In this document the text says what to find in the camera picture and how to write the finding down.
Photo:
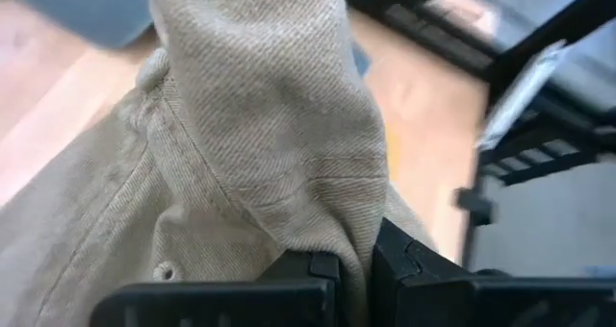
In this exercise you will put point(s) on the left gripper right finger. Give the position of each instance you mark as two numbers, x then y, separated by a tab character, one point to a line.
433	298

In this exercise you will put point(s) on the white metal bracket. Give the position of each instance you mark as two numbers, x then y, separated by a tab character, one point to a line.
520	96

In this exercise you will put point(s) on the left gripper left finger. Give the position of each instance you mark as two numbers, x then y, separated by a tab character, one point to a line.
289	298

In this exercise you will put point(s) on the tan baseball cap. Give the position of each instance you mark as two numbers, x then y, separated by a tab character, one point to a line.
240	125

